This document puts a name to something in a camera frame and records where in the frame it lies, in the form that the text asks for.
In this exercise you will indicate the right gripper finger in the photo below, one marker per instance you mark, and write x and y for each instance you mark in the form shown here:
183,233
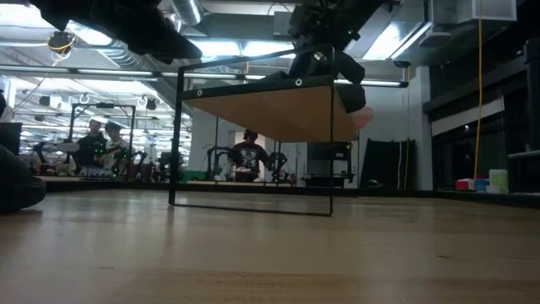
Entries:
314,65
351,67

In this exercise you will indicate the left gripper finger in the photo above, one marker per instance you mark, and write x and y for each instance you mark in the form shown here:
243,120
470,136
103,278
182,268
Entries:
169,46

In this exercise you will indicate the pink slide sandal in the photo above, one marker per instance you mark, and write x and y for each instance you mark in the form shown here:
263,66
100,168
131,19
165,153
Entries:
363,118

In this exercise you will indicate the wooden shelf black metal frame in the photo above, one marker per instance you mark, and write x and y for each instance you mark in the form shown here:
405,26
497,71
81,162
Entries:
274,110

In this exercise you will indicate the background black robot arm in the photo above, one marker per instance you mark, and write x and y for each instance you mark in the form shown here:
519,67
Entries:
213,158
278,162

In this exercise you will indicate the long ceiling tube lamp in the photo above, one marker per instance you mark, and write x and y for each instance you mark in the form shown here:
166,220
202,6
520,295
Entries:
379,83

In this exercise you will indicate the grey ceiling box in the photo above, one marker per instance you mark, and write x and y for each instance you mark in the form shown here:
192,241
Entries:
282,23

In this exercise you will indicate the black equipment cart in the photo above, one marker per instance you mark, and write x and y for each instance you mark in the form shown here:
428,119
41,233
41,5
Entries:
329,150

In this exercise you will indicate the black folded panel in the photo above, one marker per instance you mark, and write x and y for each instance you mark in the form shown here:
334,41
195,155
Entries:
388,162

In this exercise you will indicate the person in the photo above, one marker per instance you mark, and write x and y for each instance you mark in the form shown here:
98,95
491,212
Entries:
90,143
114,145
250,156

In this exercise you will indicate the black monitor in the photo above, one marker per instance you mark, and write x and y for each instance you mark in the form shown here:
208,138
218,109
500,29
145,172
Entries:
10,135

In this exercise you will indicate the red box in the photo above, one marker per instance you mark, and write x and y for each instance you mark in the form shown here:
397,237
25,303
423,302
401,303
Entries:
463,185

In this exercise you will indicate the blue box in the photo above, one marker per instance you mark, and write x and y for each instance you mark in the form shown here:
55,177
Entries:
482,186

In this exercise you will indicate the pale green container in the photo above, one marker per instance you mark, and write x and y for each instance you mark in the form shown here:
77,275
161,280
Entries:
498,179

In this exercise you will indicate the silver ceiling duct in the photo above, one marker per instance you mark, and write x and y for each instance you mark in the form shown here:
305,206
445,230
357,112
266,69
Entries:
187,10

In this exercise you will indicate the black metal rig frame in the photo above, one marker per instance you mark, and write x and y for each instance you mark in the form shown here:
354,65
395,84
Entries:
105,105

